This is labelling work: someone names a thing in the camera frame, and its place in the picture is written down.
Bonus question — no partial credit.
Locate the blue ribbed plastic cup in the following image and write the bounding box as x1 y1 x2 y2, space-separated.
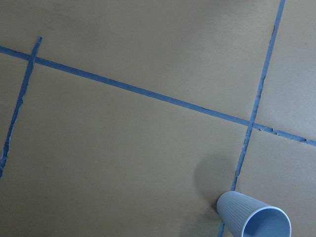
216 191 292 237

